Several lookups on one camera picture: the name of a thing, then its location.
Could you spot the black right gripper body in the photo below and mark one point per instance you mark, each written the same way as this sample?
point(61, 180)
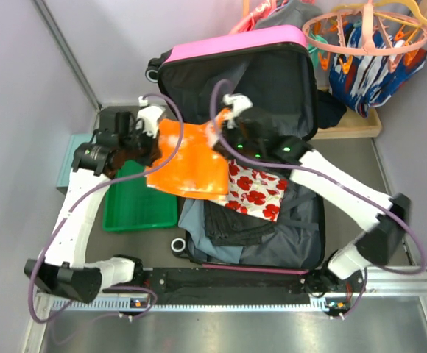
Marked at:
point(233, 134)

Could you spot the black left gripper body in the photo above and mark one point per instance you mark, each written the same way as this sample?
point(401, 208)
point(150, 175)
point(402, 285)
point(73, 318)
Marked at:
point(138, 146)

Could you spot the pink hard-shell suitcase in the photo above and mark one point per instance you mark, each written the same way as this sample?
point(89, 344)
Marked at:
point(273, 68)

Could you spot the orange white tie-dye garment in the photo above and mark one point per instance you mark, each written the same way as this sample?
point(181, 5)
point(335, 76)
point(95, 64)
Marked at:
point(196, 171)

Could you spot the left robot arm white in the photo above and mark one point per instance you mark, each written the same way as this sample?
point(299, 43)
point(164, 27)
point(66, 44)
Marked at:
point(62, 270)

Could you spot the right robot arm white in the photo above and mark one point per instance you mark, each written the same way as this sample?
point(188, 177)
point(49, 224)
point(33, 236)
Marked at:
point(383, 219)

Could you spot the light blue metal box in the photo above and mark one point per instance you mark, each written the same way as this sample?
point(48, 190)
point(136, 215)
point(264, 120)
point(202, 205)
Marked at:
point(63, 177)

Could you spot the green plastic tray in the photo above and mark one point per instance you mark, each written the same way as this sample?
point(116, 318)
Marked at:
point(133, 206)

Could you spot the red poppy floral garment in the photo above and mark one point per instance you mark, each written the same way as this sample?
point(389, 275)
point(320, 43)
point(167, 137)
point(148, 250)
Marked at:
point(255, 193)

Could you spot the dark navy folded garment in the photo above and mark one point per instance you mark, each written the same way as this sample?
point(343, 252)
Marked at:
point(330, 110)

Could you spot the light blue grey garment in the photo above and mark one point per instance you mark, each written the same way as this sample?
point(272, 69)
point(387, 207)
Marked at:
point(192, 220)

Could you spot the coral pink patterned garment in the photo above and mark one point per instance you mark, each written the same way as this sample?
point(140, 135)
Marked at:
point(252, 17)

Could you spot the black denim garment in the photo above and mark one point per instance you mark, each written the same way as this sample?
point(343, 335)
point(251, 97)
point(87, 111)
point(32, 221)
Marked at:
point(226, 227)

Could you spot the grey hanging garment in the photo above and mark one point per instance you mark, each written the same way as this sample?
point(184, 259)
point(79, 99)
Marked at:
point(295, 13)

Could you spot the blue white patterned garment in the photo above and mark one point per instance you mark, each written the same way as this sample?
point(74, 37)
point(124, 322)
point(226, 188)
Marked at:
point(365, 82)

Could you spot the pink round clip hanger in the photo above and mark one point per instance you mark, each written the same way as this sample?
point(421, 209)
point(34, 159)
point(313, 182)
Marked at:
point(375, 40)

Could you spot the yellow clothes hanger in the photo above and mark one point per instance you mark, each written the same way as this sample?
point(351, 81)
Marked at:
point(412, 6)

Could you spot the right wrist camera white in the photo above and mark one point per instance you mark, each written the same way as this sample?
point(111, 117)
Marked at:
point(237, 103)

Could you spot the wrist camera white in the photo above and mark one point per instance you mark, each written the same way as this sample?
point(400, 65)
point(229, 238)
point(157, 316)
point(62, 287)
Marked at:
point(237, 103)
point(149, 117)

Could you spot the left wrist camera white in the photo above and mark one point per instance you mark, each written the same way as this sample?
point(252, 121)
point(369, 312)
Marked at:
point(149, 117)

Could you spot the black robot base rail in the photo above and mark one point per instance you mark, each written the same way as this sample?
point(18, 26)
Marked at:
point(213, 286)

